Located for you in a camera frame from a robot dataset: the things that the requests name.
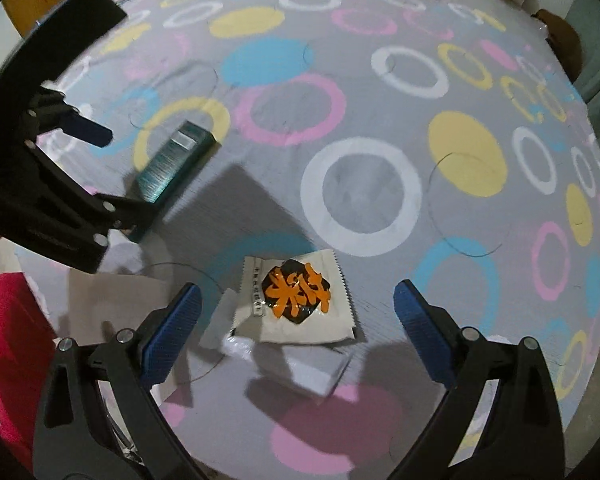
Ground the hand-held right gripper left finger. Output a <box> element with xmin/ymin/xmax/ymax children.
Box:
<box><xmin>32</xmin><ymin>282</ymin><xmax>216</xmax><ymax>480</ymax></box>

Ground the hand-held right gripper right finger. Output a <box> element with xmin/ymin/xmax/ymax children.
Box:
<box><xmin>392</xmin><ymin>280</ymin><xmax>566</xmax><ymax>480</ymax></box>

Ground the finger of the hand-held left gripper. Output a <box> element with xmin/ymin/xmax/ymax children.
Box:
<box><xmin>15</xmin><ymin>142</ymin><xmax>157</xmax><ymax>273</ymax></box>
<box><xmin>25</xmin><ymin>84</ymin><xmax>114</xmax><ymax>146</ymax></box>

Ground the dark green box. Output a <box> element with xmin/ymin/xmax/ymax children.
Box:
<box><xmin>127</xmin><ymin>120</ymin><xmax>218</xmax><ymax>241</ymax></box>

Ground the white snack packet orange print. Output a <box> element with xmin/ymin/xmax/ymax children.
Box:
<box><xmin>227</xmin><ymin>249</ymin><xmax>361</xmax><ymax>345</ymax></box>

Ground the white open box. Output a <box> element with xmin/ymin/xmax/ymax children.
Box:
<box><xmin>67</xmin><ymin>242</ymin><xmax>183</xmax><ymax>346</ymax></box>

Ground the red cloth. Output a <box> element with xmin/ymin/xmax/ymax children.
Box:
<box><xmin>0</xmin><ymin>271</ymin><xmax>61</xmax><ymax>466</ymax></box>

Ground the bed with circle-print sheet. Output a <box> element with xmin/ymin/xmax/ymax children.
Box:
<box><xmin>0</xmin><ymin>0</ymin><xmax>600</xmax><ymax>480</ymax></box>

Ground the brown chair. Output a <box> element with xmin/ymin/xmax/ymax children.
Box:
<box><xmin>532</xmin><ymin>8</ymin><xmax>581</xmax><ymax>83</ymax></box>

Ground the green curtain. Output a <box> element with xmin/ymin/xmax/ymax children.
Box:
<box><xmin>567</xmin><ymin>0</ymin><xmax>600</xmax><ymax>106</ymax></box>

